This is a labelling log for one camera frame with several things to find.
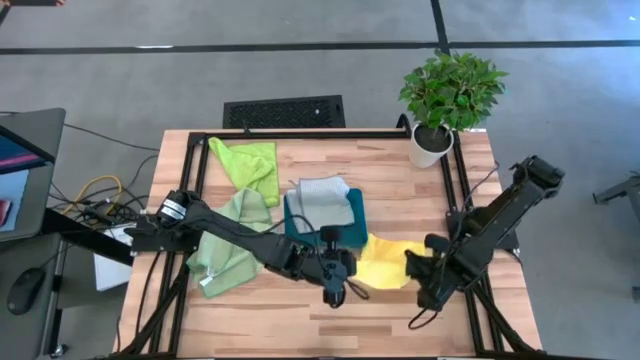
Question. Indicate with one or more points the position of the pale green microfiber towel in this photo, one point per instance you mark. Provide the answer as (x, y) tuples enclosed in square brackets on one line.
[(220, 265)]

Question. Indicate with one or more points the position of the white plant pot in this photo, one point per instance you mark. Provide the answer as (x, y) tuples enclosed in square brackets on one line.
[(422, 157)]

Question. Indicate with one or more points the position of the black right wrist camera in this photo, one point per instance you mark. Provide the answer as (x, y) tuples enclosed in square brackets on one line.
[(437, 242)]

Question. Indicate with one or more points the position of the grey stand legs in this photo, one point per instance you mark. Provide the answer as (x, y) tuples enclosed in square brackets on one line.
[(622, 190)]

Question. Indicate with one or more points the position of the dark side desk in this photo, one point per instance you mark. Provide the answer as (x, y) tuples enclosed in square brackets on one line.
[(30, 255)]

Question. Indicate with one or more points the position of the grey waffle microfiber towel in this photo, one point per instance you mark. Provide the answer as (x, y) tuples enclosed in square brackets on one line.
[(322, 202)]

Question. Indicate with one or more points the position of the white paper sheet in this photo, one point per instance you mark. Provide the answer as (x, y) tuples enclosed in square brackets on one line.
[(110, 270)]

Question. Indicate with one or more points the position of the black perforated panel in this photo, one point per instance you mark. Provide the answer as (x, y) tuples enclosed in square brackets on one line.
[(280, 112)]

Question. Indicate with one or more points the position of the grey laptop computer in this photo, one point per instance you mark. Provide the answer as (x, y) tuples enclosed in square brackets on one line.
[(40, 200)]

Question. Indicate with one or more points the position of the black computer mouse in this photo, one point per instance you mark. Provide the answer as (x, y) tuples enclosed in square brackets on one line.
[(25, 290)]

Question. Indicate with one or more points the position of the black aluminium frame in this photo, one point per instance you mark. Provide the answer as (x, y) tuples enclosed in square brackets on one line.
[(300, 134)]

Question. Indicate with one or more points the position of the green leafy plant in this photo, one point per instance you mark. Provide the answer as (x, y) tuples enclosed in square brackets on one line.
[(450, 90)]

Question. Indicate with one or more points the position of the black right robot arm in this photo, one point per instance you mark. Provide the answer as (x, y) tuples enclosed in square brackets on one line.
[(500, 215)]

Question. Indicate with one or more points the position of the lime green microfiber towel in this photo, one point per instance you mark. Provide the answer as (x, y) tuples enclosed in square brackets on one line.
[(250, 165)]

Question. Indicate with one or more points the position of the teal plastic bin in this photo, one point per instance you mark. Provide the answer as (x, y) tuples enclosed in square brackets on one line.
[(361, 220)]

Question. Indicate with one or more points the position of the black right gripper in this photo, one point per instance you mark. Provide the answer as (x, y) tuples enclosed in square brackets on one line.
[(435, 280)]

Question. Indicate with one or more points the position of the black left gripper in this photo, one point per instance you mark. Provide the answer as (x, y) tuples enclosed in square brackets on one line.
[(330, 270)]

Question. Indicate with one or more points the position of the black power strip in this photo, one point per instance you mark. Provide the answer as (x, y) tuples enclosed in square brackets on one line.
[(100, 212)]

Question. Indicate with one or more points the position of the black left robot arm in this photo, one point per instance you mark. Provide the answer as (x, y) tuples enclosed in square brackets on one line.
[(235, 235)]

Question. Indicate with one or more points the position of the yellow microfiber towel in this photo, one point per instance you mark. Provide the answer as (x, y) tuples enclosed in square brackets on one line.
[(385, 262)]

